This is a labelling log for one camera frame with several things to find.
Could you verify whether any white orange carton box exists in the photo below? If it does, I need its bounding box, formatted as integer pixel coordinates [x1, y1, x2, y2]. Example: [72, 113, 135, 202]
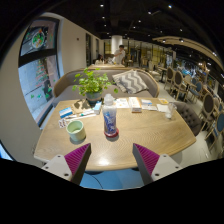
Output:
[128, 96, 143, 114]

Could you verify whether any grey tufted armchair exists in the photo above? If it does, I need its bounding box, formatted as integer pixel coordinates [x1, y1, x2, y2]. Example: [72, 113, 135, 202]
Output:
[171, 100, 204, 137]

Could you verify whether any grey zigzag cushion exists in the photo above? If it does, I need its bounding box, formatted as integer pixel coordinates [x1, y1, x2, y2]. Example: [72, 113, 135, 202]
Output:
[111, 69, 149, 95]

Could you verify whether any white printed paper sheet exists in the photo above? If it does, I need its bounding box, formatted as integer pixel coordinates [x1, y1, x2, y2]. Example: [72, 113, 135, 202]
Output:
[114, 97, 130, 109]

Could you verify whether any green potted plant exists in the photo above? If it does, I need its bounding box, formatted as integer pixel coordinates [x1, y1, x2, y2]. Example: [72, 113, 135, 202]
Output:
[72, 67, 119, 104]

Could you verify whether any person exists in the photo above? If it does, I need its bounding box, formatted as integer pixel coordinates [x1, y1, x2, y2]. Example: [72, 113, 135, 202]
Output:
[111, 44, 127, 66]
[94, 53, 105, 66]

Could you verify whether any clear blue-label drink bottle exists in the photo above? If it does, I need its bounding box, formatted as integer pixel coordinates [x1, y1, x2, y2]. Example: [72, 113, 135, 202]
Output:
[101, 93, 118, 136]

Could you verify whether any group of dining chairs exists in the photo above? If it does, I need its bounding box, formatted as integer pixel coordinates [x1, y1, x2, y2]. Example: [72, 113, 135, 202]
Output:
[163, 64, 224, 158]

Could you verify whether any group of ceiling lights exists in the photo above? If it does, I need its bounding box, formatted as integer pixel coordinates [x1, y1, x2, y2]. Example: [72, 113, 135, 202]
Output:
[96, 1, 224, 68]

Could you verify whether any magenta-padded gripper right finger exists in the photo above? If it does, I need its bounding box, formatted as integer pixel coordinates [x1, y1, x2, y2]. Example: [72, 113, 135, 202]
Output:
[131, 142, 184, 186]

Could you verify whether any clear plastic cup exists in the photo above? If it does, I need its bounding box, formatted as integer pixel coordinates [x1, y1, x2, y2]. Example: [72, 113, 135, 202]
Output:
[164, 102, 177, 120]

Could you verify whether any small light blue box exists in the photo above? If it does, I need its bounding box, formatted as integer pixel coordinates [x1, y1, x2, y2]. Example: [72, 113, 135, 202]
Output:
[93, 100, 103, 116]

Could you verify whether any small blue white box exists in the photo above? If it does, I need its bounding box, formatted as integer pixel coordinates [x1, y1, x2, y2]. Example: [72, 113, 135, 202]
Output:
[58, 106, 74, 119]

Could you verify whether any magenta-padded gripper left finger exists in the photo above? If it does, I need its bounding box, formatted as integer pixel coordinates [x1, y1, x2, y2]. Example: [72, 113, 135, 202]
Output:
[41, 142, 92, 185]

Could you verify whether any white teal tube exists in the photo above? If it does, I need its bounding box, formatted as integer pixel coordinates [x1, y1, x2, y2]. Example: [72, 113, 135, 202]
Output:
[71, 111, 96, 119]

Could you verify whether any pale green mug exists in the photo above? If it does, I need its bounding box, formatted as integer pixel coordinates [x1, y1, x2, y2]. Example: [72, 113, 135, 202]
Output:
[65, 119, 87, 143]

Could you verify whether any pill blister pack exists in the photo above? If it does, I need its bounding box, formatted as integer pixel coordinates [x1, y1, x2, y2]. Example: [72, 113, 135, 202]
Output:
[58, 118, 68, 129]

